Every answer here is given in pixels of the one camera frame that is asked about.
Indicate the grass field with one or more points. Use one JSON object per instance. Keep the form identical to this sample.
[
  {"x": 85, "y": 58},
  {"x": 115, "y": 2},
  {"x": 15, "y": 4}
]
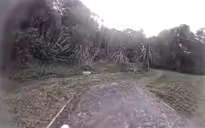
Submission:
[{"x": 186, "y": 90}]

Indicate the leaf-strewn grass verge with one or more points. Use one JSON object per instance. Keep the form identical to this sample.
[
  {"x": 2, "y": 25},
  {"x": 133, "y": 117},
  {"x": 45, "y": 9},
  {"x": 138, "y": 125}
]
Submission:
[{"x": 40, "y": 100}]

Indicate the dense wood of trees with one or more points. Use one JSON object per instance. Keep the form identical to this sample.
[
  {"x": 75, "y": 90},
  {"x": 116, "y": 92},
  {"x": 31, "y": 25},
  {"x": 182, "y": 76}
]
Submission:
[{"x": 76, "y": 40}]

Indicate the grey gravel path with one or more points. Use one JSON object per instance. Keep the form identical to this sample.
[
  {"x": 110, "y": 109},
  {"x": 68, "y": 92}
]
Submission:
[{"x": 123, "y": 103}]

